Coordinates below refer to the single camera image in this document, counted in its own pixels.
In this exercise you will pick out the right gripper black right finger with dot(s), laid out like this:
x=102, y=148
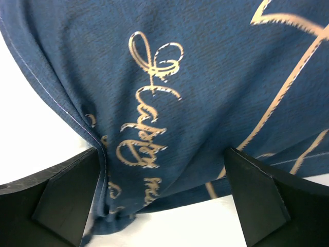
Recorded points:
x=276, y=208

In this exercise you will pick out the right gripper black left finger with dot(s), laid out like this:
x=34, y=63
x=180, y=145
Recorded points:
x=50, y=207

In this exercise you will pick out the blue pillowcase with gold script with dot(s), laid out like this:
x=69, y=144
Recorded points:
x=162, y=88

